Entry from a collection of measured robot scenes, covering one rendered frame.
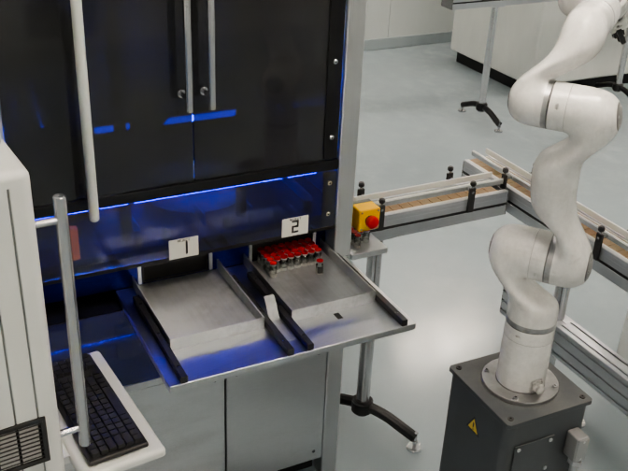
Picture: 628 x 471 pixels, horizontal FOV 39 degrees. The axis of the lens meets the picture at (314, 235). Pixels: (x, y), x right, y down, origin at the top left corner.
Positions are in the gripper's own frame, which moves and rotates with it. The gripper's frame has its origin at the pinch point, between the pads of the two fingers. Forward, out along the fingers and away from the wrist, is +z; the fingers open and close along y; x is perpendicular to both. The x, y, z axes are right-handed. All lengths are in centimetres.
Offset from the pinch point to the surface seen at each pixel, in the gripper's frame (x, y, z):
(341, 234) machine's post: 93, -24, 7
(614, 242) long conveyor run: 22, -57, 38
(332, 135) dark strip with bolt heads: 80, 2, -9
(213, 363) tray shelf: 119, -45, -49
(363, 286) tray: 89, -41, -5
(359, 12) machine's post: 58, 27, -18
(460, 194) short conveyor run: 63, -24, 55
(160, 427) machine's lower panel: 163, -58, -13
